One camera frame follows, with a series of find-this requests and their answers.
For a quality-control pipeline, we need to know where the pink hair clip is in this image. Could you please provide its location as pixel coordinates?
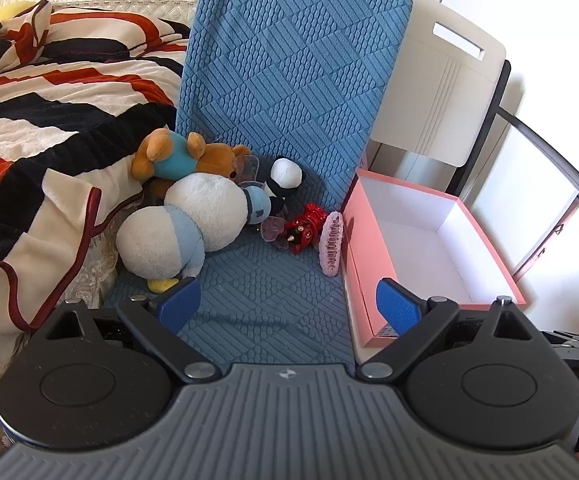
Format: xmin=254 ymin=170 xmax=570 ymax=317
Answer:
xmin=319 ymin=210 xmax=346 ymax=277

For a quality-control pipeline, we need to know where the white and blue penguin plush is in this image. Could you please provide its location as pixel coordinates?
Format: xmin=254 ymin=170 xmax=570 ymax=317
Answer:
xmin=116 ymin=172 xmax=250 ymax=294

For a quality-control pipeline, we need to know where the blue textured chair cover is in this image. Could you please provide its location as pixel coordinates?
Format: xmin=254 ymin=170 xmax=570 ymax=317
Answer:
xmin=102 ymin=0 xmax=414 ymax=367

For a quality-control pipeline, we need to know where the yellow cloth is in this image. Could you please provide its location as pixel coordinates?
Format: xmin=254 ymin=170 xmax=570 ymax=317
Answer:
xmin=0 ymin=0 xmax=38 ymax=29

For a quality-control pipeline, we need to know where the brown teddy bear plush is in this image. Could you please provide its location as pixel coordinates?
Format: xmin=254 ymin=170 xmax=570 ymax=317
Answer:
xmin=132 ymin=128 xmax=253 ymax=197

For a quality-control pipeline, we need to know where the white cabinet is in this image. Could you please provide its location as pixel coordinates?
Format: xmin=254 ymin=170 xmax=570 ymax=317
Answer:
xmin=469 ymin=110 xmax=579 ymax=282

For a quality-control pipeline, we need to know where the panda plush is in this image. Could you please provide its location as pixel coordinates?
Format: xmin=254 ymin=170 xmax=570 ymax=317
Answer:
xmin=262 ymin=157 xmax=306 ymax=216

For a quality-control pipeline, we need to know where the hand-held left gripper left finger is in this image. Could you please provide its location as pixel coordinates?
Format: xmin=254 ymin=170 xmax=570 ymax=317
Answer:
xmin=44 ymin=276 xmax=221 ymax=384

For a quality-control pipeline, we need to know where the red black white striped blanket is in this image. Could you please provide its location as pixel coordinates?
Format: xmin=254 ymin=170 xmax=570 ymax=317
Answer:
xmin=0 ymin=0 xmax=193 ymax=367

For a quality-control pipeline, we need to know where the black metal frame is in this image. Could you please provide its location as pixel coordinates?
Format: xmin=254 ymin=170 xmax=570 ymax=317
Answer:
xmin=449 ymin=59 xmax=579 ymax=281

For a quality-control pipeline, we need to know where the pink cardboard box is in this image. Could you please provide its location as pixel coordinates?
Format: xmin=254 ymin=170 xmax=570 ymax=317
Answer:
xmin=342 ymin=169 xmax=529 ymax=349

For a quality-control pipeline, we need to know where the purple sheer scarf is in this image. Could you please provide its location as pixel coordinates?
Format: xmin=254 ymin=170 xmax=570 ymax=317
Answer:
xmin=234 ymin=154 xmax=293 ymax=250

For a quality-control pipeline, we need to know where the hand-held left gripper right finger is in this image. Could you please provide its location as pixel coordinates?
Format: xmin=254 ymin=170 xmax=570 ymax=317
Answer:
xmin=361 ymin=278 xmax=540 ymax=384

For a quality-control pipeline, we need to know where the red toy ornament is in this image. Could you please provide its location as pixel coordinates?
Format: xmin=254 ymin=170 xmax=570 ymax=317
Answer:
xmin=284 ymin=203 xmax=328 ymax=256

